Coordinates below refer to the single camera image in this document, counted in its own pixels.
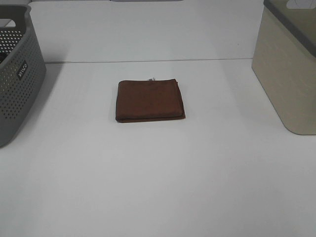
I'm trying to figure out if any grey perforated plastic basket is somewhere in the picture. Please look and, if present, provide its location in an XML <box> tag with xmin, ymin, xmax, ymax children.
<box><xmin>0</xmin><ymin>4</ymin><xmax>46</xmax><ymax>147</ymax></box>

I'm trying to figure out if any brown towel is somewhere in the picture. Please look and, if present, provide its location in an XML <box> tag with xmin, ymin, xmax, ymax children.
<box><xmin>116</xmin><ymin>79</ymin><xmax>186</xmax><ymax>123</ymax></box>

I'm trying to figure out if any beige plastic basket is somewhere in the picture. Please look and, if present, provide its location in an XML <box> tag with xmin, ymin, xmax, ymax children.
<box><xmin>252</xmin><ymin>0</ymin><xmax>316</xmax><ymax>135</ymax></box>

